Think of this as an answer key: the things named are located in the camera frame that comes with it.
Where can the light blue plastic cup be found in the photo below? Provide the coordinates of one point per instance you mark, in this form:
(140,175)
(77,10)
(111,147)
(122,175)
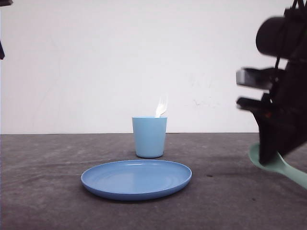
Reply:
(149,136)

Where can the mint green plastic spoon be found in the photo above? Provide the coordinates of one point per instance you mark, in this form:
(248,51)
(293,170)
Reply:
(278,165)

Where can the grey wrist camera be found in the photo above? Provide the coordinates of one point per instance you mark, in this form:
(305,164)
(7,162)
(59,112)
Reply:
(256,78)

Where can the white plastic fork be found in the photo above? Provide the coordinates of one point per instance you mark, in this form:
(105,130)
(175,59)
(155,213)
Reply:
(162,107)

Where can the blue plastic plate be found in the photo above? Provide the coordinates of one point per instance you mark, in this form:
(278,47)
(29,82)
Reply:
(136,180)

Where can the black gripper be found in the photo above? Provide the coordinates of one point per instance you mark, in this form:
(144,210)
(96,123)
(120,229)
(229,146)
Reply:
(282,112)

